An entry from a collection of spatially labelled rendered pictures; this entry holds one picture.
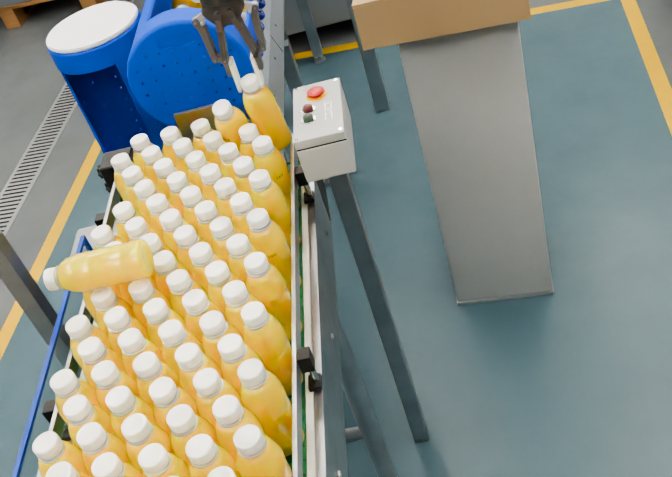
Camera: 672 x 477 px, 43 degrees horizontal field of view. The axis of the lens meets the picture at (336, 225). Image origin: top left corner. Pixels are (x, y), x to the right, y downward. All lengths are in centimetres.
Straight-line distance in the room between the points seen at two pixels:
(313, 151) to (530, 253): 112
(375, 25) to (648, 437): 125
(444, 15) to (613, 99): 159
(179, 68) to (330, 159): 49
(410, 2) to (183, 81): 54
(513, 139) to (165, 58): 94
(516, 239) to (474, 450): 62
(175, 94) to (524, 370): 126
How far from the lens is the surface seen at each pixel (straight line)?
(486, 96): 224
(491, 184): 241
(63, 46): 255
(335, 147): 162
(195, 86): 199
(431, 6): 200
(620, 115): 341
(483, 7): 201
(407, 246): 297
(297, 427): 129
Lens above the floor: 197
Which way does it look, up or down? 39 degrees down
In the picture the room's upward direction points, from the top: 19 degrees counter-clockwise
